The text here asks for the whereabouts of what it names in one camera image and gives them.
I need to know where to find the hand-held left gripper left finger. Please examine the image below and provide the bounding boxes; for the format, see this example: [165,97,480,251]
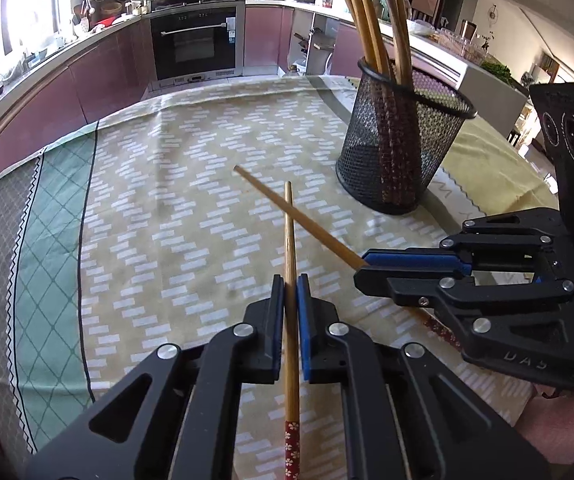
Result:
[22,274,288,480]

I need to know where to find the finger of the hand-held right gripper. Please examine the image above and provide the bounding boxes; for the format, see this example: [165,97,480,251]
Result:
[353,266,574,352]
[364,208,563,277]

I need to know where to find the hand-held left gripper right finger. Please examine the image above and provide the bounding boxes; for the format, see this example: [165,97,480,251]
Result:
[296,274,553,480]

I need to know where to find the wooden chopstick red patterned end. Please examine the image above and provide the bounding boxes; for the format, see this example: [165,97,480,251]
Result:
[233,165,463,352]
[283,181,302,480]

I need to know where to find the black mesh utensil holder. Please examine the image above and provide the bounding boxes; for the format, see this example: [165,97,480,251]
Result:
[336,56,478,216]

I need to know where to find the bunch of wooden chopsticks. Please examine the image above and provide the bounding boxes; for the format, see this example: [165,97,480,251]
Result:
[324,0,420,206]

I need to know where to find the person's right forearm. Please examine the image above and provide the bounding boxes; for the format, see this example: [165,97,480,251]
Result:
[514,385,574,466]

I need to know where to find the patterned green beige tablecloth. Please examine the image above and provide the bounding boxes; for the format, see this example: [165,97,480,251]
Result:
[0,74,560,480]

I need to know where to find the green leafy vegetables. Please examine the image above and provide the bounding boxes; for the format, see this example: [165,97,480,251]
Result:
[482,60,513,86]

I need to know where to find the clear plastic food box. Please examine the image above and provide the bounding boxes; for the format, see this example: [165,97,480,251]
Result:
[437,27,483,58]

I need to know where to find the pink kitchen base cabinet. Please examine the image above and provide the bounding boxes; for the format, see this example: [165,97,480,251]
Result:
[244,2,293,73]
[0,15,155,196]
[329,20,528,136]

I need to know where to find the black built-in oven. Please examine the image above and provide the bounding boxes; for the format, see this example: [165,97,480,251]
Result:
[149,1,245,83]

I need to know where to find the gas stove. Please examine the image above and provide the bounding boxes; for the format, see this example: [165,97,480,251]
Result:
[152,0,245,11]

